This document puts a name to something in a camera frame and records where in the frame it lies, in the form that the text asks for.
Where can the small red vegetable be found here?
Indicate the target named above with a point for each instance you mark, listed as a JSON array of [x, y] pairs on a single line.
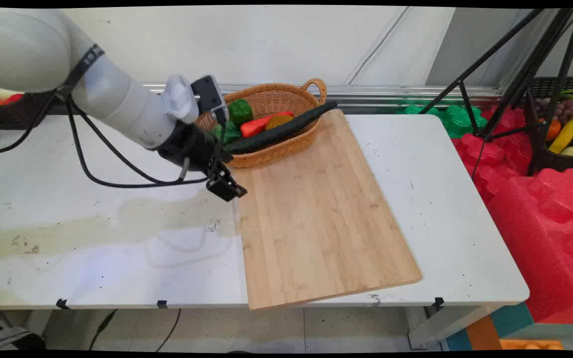
[[14, 98]]

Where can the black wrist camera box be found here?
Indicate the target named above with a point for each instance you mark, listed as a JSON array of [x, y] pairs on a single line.
[[209, 97]]

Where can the white table leg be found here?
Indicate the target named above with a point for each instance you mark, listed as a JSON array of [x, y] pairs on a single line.
[[440, 328]]

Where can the long yellow banana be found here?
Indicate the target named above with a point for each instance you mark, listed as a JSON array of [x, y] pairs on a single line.
[[565, 134]]

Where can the red orange pepper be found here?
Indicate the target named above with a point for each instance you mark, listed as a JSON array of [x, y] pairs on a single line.
[[252, 128]]

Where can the green foam sheet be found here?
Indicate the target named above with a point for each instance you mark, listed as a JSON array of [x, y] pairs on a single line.
[[458, 122]]

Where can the dark woven fruit basket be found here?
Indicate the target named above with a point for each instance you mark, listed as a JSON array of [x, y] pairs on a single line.
[[555, 160]]

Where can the orange brown potato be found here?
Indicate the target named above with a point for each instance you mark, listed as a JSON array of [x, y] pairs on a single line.
[[279, 122]]

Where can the teal and orange floor mat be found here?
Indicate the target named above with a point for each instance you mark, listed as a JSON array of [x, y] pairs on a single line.
[[513, 320]]

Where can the orange fruit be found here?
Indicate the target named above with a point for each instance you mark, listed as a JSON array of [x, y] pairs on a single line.
[[554, 130]]

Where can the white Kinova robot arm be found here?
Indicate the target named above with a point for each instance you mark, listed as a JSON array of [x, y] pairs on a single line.
[[117, 99]]

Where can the purple grape bunch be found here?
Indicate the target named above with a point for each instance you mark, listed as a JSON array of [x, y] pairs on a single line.
[[565, 109]]

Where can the black tripod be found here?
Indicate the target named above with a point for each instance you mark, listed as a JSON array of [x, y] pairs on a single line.
[[530, 74]]

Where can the long dark green cucumber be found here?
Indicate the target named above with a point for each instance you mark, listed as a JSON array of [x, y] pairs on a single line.
[[276, 134]]

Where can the bamboo cutting board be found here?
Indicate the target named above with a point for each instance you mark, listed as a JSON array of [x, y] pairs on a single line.
[[316, 214]]

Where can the dark woven vegetable basket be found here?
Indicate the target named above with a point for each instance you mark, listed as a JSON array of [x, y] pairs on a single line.
[[13, 117]]

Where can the grey base unit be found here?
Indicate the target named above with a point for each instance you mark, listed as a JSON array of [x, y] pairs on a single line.
[[13, 340]]

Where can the oval wicker basket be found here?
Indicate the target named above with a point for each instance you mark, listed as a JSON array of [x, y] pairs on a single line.
[[271, 99]]

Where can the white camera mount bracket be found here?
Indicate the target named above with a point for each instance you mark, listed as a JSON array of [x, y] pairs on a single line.
[[181, 99]]

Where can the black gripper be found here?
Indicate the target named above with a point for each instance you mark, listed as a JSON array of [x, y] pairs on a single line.
[[192, 146]]

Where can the red foam sheet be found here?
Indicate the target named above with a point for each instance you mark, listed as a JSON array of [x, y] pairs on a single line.
[[535, 233]]

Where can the white radish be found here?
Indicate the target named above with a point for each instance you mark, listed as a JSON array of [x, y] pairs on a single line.
[[7, 93]]

